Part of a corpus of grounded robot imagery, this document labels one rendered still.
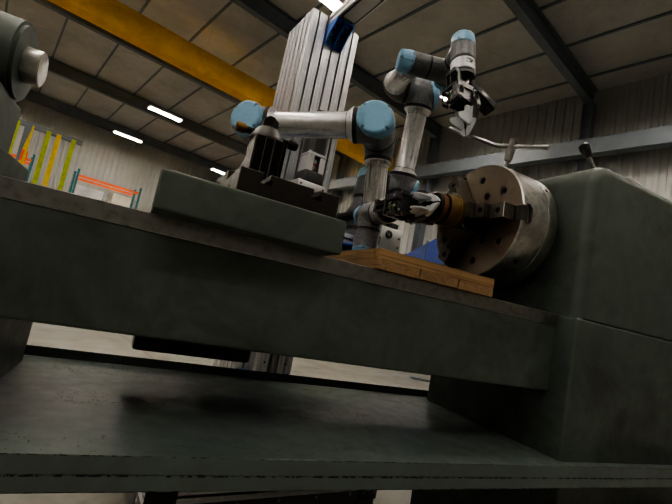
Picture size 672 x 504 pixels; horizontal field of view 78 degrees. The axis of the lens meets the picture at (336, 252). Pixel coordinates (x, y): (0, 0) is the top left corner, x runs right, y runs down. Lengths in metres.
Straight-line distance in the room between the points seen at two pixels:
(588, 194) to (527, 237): 0.19
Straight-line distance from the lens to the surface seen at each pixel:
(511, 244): 1.08
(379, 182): 1.43
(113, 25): 11.78
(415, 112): 1.88
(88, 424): 0.76
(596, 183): 1.21
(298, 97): 1.89
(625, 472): 1.19
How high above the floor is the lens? 0.78
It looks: 7 degrees up
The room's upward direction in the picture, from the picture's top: 11 degrees clockwise
